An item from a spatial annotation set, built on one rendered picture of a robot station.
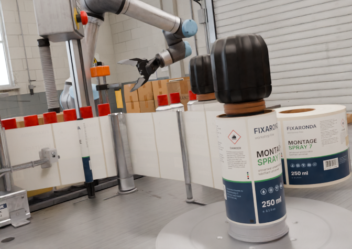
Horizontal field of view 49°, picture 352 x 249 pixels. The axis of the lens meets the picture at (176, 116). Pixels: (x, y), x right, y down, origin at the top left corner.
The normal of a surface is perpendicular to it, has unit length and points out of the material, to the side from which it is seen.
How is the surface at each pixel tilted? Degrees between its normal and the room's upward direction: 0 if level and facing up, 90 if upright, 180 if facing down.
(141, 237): 0
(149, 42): 90
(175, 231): 0
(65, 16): 90
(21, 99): 90
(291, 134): 90
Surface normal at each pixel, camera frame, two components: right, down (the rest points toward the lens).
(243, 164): -0.36, 0.14
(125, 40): -0.66, 0.15
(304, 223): -0.12, -0.99
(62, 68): 0.74, -0.03
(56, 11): 0.10, 0.08
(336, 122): 0.49, 0.02
